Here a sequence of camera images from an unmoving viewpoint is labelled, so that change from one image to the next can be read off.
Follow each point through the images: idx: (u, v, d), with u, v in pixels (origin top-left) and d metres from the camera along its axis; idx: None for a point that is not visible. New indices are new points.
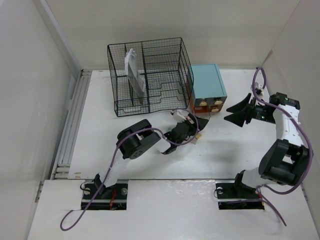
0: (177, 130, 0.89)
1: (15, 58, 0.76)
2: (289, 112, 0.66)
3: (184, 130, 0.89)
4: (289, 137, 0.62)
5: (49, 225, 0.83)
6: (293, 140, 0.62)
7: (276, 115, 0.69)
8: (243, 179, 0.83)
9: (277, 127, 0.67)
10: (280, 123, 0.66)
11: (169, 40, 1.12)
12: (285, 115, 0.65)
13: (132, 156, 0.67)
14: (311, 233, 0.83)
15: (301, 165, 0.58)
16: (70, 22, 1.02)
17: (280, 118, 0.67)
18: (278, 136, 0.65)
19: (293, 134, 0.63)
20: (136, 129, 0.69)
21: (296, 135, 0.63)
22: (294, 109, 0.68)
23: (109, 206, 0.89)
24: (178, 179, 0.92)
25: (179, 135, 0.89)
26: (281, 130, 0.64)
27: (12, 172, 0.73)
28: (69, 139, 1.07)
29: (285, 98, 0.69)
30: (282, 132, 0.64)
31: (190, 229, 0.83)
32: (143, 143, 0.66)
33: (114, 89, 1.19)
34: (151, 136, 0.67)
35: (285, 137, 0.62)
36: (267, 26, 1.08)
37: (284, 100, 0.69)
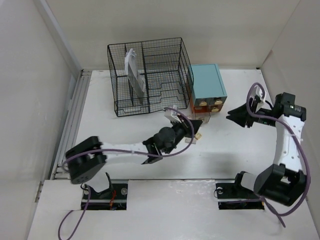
0: (160, 136, 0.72)
1: (15, 58, 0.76)
2: (292, 125, 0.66)
3: (170, 137, 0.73)
4: (287, 160, 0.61)
5: (49, 225, 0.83)
6: (291, 163, 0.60)
7: (278, 130, 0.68)
8: (242, 181, 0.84)
9: (277, 145, 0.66)
10: (280, 141, 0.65)
11: (169, 40, 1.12)
12: (287, 133, 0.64)
13: (74, 181, 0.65)
14: (311, 233, 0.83)
15: (296, 190, 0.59)
16: (70, 22, 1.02)
17: (281, 135, 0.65)
18: (275, 156, 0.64)
19: (291, 156, 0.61)
20: (81, 150, 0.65)
21: (294, 157, 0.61)
22: (299, 120, 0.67)
23: (109, 206, 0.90)
24: (178, 180, 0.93)
25: (162, 143, 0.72)
26: (280, 150, 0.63)
27: (11, 171, 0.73)
28: (69, 139, 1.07)
29: (291, 106, 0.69)
30: (280, 153, 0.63)
31: (190, 229, 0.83)
32: (83, 168, 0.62)
33: (114, 89, 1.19)
34: (92, 160, 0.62)
35: (283, 160, 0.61)
36: (268, 26, 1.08)
37: (289, 109, 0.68)
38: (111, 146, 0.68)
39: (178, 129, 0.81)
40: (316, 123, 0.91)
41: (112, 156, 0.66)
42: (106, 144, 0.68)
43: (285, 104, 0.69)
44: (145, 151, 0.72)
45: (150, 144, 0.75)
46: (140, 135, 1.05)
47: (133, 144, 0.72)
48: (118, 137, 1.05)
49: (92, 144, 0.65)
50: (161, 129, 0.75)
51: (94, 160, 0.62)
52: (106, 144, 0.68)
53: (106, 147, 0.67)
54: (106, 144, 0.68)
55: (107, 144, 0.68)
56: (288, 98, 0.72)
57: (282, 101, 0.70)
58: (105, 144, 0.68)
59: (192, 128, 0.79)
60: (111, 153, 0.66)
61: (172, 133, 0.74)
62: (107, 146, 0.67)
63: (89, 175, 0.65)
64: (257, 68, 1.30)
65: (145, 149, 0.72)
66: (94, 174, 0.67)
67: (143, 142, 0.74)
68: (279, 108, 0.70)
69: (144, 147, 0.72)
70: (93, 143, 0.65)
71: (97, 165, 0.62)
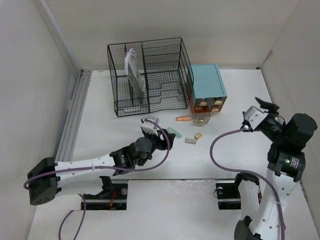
0: (136, 146, 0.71)
1: (15, 57, 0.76)
2: (280, 188, 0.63)
3: (146, 148, 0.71)
4: (264, 230, 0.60)
5: (49, 225, 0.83)
6: (268, 235, 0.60)
7: (266, 189, 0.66)
8: (239, 187, 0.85)
9: (261, 205, 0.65)
10: (264, 204, 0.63)
11: (169, 40, 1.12)
12: (273, 199, 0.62)
13: (35, 202, 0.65)
14: (311, 233, 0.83)
15: None
16: (70, 21, 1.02)
17: (266, 198, 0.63)
18: (255, 218, 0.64)
19: (270, 226, 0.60)
20: (37, 172, 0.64)
21: (273, 229, 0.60)
22: (290, 180, 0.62)
23: (109, 206, 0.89)
24: (178, 180, 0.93)
25: (138, 153, 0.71)
26: (260, 216, 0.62)
27: (12, 171, 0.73)
28: (68, 138, 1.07)
29: (286, 161, 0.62)
30: (259, 219, 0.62)
31: (190, 230, 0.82)
32: (37, 192, 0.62)
33: (114, 89, 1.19)
34: (45, 184, 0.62)
35: (260, 229, 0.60)
36: (268, 26, 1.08)
37: (281, 167, 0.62)
38: (68, 165, 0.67)
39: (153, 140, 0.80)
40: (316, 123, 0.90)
41: (67, 177, 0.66)
42: (61, 164, 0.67)
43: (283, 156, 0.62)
44: (110, 164, 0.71)
45: (122, 154, 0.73)
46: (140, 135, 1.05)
47: (98, 158, 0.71)
48: (117, 137, 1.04)
49: (45, 167, 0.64)
50: (137, 139, 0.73)
51: (46, 183, 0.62)
52: (60, 165, 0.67)
53: (60, 168, 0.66)
54: (61, 164, 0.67)
55: (62, 165, 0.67)
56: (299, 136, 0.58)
57: (278, 154, 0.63)
58: (60, 165, 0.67)
59: (166, 139, 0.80)
60: (65, 174, 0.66)
61: (148, 144, 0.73)
62: (61, 166, 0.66)
63: (47, 196, 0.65)
64: (257, 68, 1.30)
65: (112, 161, 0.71)
66: (54, 194, 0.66)
67: (110, 154, 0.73)
68: (273, 157, 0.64)
69: (111, 160, 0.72)
70: (46, 166, 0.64)
71: (50, 189, 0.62)
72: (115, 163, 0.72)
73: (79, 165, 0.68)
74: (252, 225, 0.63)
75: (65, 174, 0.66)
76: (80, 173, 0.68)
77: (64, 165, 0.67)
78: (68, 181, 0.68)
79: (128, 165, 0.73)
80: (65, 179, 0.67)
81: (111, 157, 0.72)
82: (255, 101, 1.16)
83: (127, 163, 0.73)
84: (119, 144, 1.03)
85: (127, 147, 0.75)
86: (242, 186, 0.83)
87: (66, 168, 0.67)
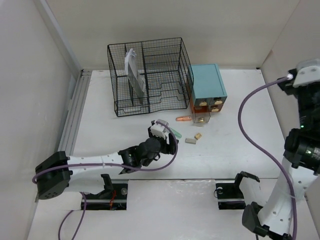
0: (145, 146, 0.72)
1: (15, 58, 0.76)
2: (297, 181, 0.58)
3: (154, 148, 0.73)
4: (274, 221, 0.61)
5: (50, 225, 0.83)
6: (278, 227, 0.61)
7: (280, 178, 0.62)
8: (240, 184, 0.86)
9: (273, 195, 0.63)
10: (276, 196, 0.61)
11: (169, 40, 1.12)
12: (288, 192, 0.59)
13: (43, 196, 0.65)
14: (311, 233, 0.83)
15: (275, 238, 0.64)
16: (70, 22, 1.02)
17: (279, 190, 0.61)
18: (266, 209, 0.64)
19: (280, 218, 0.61)
20: (49, 166, 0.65)
21: (284, 221, 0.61)
22: (309, 173, 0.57)
23: (109, 206, 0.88)
24: (178, 180, 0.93)
25: (146, 153, 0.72)
26: (270, 208, 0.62)
27: (12, 171, 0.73)
28: (69, 138, 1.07)
29: (307, 152, 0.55)
30: (269, 211, 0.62)
31: (190, 230, 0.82)
32: (48, 185, 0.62)
33: (114, 88, 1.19)
34: (55, 178, 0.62)
35: (269, 220, 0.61)
36: (268, 26, 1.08)
37: (301, 157, 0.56)
38: (79, 160, 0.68)
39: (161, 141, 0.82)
40: None
41: (78, 171, 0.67)
42: (72, 158, 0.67)
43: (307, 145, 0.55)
44: (118, 162, 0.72)
45: (129, 153, 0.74)
46: (140, 135, 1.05)
47: (108, 155, 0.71)
48: (117, 137, 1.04)
49: (57, 160, 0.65)
50: (146, 139, 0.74)
51: (58, 176, 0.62)
52: (72, 159, 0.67)
53: (72, 163, 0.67)
54: (73, 158, 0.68)
55: (73, 159, 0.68)
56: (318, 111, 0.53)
57: (298, 143, 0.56)
58: (71, 159, 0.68)
59: (175, 140, 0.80)
60: (76, 169, 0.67)
61: (156, 145, 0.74)
62: (73, 161, 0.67)
63: (56, 190, 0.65)
64: (257, 68, 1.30)
65: (120, 159, 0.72)
66: (63, 188, 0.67)
67: (119, 152, 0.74)
68: (291, 146, 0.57)
69: (119, 158, 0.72)
70: (58, 159, 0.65)
71: (61, 182, 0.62)
72: (123, 161, 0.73)
73: (90, 161, 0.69)
74: (262, 215, 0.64)
75: (76, 169, 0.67)
76: (91, 169, 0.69)
77: (75, 160, 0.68)
78: (78, 176, 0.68)
79: (135, 164, 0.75)
80: (77, 174, 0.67)
81: (120, 156, 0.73)
82: (254, 101, 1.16)
83: (134, 162, 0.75)
84: (119, 144, 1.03)
85: (135, 147, 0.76)
86: (244, 183, 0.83)
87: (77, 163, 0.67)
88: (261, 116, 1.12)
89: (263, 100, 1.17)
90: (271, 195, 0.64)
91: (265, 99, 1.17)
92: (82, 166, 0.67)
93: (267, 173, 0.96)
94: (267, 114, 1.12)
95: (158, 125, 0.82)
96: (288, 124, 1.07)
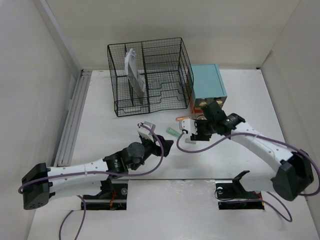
0: (128, 151, 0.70)
1: (15, 57, 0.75)
2: (246, 130, 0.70)
3: (138, 153, 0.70)
4: (278, 154, 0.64)
5: (50, 225, 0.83)
6: (283, 154, 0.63)
7: (238, 139, 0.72)
8: (246, 189, 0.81)
9: (258, 153, 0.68)
10: (256, 147, 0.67)
11: (169, 40, 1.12)
12: (251, 137, 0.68)
13: (28, 207, 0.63)
14: (312, 234, 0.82)
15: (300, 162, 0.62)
16: (70, 22, 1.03)
17: (249, 143, 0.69)
18: (270, 162, 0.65)
19: (276, 149, 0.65)
20: (31, 178, 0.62)
21: (277, 147, 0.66)
22: (245, 124, 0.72)
23: (109, 206, 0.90)
24: (178, 180, 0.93)
25: (130, 158, 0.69)
26: (266, 153, 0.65)
27: (12, 171, 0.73)
28: (69, 138, 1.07)
29: (226, 119, 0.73)
30: (268, 155, 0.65)
31: (189, 230, 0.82)
32: (30, 197, 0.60)
33: (114, 89, 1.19)
34: (37, 190, 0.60)
35: (277, 157, 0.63)
36: (268, 26, 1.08)
37: (228, 123, 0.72)
38: (61, 171, 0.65)
39: (147, 145, 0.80)
40: (314, 123, 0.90)
41: (59, 182, 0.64)
42: (54, 170, 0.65)
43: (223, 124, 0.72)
44: (103, 169, 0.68)
45: (115, 159, 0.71)
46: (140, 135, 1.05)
47: (91, 163, 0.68)
48: (117, 137, 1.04)
49: (38, 172, 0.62)
50: (130, 144, 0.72)
51: (38, 189, 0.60)
52: (53, 170, 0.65)
53: (52, 174, 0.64)
54: (54, 170, 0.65)
55: (54, 170, 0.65)
56: (215, 106, 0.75)
57: (220, 126, 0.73)
58: (53, 170, 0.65)
59: (160, 146, 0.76)
60: (56, 180, 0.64)
61: (141, 149, 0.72)
62: (55, 172, 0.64)
63: (41, 201, 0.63)
64: (257, 68, 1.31)
65: (105, 166, 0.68)
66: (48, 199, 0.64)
67: (104, 159, 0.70)
68: (223, 129, 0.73)
69: (104, 165, 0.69)
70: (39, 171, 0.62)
71: (42, 194, 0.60)
72: (108, 168, 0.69)
73: (71, 171, 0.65)
74: (275, 168, 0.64)
75: (57, 180, 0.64)
76: (73, 178, 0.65)
77: (57, 171, 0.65)
78: (61, 186, 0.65)
79: (121, 170, 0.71)
80: (58, 185, 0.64)
81: (105, 163, 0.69)
82: (254, 101, 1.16)
83: (121, 167, 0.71)
84: (119, 144, 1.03)
85: (118, 151, 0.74)
86: (245, 180, 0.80)
87: (59, 173, 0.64)
88: (261, 115, 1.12)
89: (263, 100, 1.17)
90: (256, 153, 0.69)
91: (265, 100, 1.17)
92: (63, 177, 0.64)
93: (267, 173, 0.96)
94: (267, 114, 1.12)
95: (146, 129, 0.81)
96: (288, 124, 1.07)
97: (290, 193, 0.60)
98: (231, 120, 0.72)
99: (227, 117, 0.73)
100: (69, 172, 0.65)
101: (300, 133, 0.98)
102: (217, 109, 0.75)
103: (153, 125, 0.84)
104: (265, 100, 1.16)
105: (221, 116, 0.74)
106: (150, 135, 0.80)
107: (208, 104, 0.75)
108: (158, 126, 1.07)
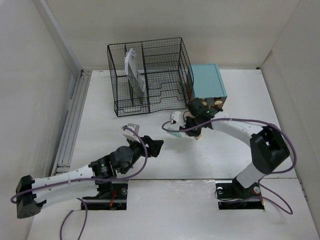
0: (116, 155, 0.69)
1: (15, 58, 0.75)
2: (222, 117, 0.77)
3: (126, 157, 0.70)
4: (249, 130, 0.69)
5: (50, 225, 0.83)
6: (255, 129, 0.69)
7: (219, 126, 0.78)
8: (245, 185, 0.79)
9: (236, 134, 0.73)
10: (232, 129, 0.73)
11: (168, 40, 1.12)
12: (226, 121, 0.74)
13: (23, 217, 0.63)
14: (312, 234, 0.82)
15: (276, 137, 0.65)
16: (70, 22, 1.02)
17: (227, 127, 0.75)
18: (246, 139, 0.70)
19: (248, 126, 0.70)
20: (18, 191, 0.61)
21: (250, 125, 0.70)
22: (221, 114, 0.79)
23: (109, 206, 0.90)
24: (178, 180, 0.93)
25: (118, 162, 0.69)
26: (240, 132, 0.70)
27: (12, 171, 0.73)
28: (69, 138, 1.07)
29: (207, 111, 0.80)
30: (242, 132, 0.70)
31: (189, 229, 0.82)
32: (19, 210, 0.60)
33: (114, 88, 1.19)
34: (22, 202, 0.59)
35: (249, 132, 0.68)
36: (268, 26, 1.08)
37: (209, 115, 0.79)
38: (45, 181, 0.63)
39: (135, 148, 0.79)
40: (314, 123, 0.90)
41: (44, 193, 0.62)
42: (38, 181, 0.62)
43: (204, 115, 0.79)
44: (88, 175, 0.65)
45: (102, 163, 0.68)
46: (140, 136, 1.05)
47: (76, 170, 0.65)
48: (118, 137, 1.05)
49: (22, 183, 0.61)
50: (117, 148, 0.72)
51: (23, 202, 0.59)
52: (38, 181, 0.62)
53: (37, 186, 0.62)
54: (38, 181, 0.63)
55: (39, 181, 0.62)
56: (197, 102, 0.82)
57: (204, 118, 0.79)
58: (37, 182, 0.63)
59: (144, 147, 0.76)
60: (41, 191, 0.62)
61: (129, 153, 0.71)
62: (39, 183, 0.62)
63: (33, 210, 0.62)
64: (257, 68, 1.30)
65: (91, 172, 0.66)
66: (40, 208, 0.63)
67: (90, 165, 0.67)
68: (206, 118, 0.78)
69: (89, 171, 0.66)
70: (23, 183, 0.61)
71: (28, 206, 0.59)
72: (95, 173, 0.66)
73: (56, 180, 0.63)
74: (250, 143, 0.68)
75: (43, 191, 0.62)
76: (58, 187, 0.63)
77: (41, 182, 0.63)
78: (49, 196, 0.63)
79: (110, 174, 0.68)
80: (44, 195, 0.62)
81: (90, 168, 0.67)
82: (254, 101, 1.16)
83: (109, 171, 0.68)
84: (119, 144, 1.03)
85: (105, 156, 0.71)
86: (239, 175, 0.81)
87: (43, 184, 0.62)
88: (262, 115, 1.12)
89: (263, 100, 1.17)
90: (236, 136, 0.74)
91: (265, 100, 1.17)
92: (47, 187, 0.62)
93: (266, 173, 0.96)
94: (267, 114, 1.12)
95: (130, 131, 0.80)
96: (288, 123, 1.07)
97: (266, 165, 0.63)
98: (212, 112, 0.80)
99: (208, 111, 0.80)
100: (54, 182, 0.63)
101: (300, 133, 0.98)
102: (200, 105, 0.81)
103: (137, 126, 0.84)
104: (264, 100, 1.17)
105: (205, 110, 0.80)
106: (134, 137, 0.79)
107: (192, 102, 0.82)
108: (158, 126, 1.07)
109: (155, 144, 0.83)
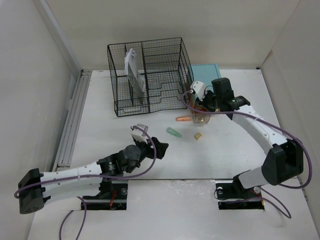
0: (125, 153, 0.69)
1: (15, 58, 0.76)
2: (247, 112, 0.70)
3: (134, 156, 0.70)
4: (272, 138, 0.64)
5: (50, 225, 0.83)
6: (278, 139, 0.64)
7: (239, 120, 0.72)
8: (244, 185, 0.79)
9: (255, 136, 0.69)
10: (254, 129, 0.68)
11: (169, 40, 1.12)
12: (250, 119, 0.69)
13: (25, 211, 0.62)
14: (312, 234, 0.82)
15: (296, 153, 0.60)
16: (69, 22, 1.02)
17: (248, 124, 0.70)
18: (264, 145, 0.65)
19: (272, 134, 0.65)
20: (24, 184, 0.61)
21: (274, 133, 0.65)
22: (248, 107, 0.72)
23: (109, 206, 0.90)
24: (178, 180, 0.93)
25: (126, 161, 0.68)
26: (261, 136, 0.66)
27: (12, 171, 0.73)
28: (69, 138, 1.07)
29: (233, 100, 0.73)
30: (263, 137, 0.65)
31: (189, 229, 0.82)
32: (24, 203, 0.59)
33: (114, 88, 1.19)
34: (29, 196, 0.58)
35: (271, 141, 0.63)
36: (267, 26, 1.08)
37: (235, 105, 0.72)
38: (54, 175, 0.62)
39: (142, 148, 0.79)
40: (314, 123, 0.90)
41: (51, 187, 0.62)
42: (47, 174, 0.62)
43: (228, 101, 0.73)
44: (97, 172, 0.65)
45: (110, 161, 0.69)
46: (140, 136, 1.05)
47: (85, 166, 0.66)
48: (117, 137, 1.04)
49: (31, 176, 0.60)
50: (126, 147, 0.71)
51: (31, 195, 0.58)
52: (46, 174, 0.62)
53: (46, 179, 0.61)
54: (47, 174, 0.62)
55: (48, 175, 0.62)
56: (225, 85, 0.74)
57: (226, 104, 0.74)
58: (46, 175, 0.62)
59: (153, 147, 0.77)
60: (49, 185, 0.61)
61: (137, 151, 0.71)
62: (48, 176, 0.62)
63: (36, 205, 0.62)
64: (257, 68, 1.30)
65: (99, 169, 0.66)
66: (43, 203, 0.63)
67: (98, 162, 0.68)
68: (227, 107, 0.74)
69: (98, 168, 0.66)
70: (32, 177, 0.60)
71: (35, 200, 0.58)
72: (102, 171, 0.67)
73: (65, 175, 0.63)
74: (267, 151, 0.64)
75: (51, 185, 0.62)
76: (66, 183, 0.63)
77: (50, 175, 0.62)
78: (55, 191, 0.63)
79: (116, 172, 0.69)
80: (51, 190, 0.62)
81: (98, 166, 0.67)
82: (254, 101, 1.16)
83: (115, 170, 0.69)
84: (118, 144, 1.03)
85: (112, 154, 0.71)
86: (242, 175, 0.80)
87: (52, 178, 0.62)
88: (262, 115, 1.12)
89: (262, 100, 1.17)
90: (254, 137, 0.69)
91: (265, 100, 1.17)
92: (56, 181, 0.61)
93: None
94: (267, 114, 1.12)
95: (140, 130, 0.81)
96: (288, 123, 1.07)
97: (275, 179, 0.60)
98: (237, 101, 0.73)
99: (233, 98, 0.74)
100: (63, 177, 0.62)
101: (300, 133, 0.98)
102: (227, 88, 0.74)
103: (145, 127, 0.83)
104: (264, 100, 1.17)
105: (230, 95, 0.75)
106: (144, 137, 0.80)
107: (219, 81, 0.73)
108: (158, 126, 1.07)
109: (160, 146, 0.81)
